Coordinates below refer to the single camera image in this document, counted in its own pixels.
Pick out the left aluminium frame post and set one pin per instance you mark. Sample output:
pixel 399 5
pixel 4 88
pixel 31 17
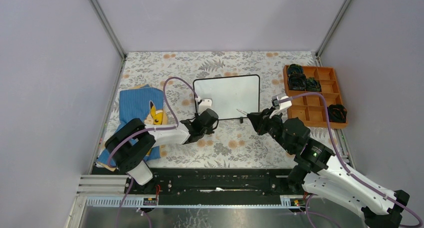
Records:
pixel 107 27

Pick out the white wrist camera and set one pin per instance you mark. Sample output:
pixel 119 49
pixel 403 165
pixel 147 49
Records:
pixel 203 105
pixel 280 103

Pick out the aluminium frame post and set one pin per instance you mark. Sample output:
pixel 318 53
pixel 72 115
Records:
pixel 107 27
pixel 333 27

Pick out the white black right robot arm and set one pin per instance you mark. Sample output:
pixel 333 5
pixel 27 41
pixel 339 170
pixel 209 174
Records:
pixel 319 171

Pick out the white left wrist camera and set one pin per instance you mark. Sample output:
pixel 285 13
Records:
pixel 203 105

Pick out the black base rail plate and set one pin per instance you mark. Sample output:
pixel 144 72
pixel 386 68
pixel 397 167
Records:
pixel 217 187

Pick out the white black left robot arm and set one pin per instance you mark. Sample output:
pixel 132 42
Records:
pixel 129 145

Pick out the right aluminium frame post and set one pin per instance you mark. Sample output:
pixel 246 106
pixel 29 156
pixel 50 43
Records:
pixel 333 27

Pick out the black framed whiteboard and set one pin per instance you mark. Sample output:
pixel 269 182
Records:
pixel 230 93

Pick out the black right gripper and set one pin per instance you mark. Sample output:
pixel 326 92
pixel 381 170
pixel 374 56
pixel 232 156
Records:
pixel 260 120

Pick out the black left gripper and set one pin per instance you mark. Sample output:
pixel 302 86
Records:
pixel 210 131

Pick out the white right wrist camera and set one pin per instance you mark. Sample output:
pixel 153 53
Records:
pixel 280 103

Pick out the floral patterned table mat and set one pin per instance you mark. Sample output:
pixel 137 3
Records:
pixel 233 144

